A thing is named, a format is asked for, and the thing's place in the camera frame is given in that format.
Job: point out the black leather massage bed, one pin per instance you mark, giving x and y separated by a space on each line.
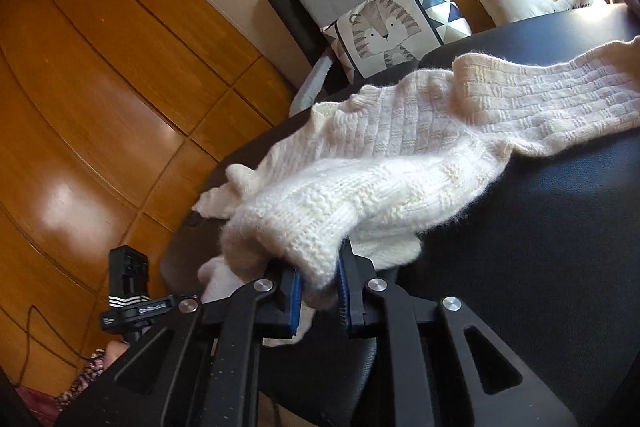
560 227

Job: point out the white knitted scarf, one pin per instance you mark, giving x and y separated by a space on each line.
400 167

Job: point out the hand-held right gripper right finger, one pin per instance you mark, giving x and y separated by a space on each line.
344 297

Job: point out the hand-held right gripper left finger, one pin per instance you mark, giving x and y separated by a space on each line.
295 302

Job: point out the person's floral clothing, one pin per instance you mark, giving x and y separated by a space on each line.
85 377

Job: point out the tiger print cushion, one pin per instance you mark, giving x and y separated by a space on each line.
385 32

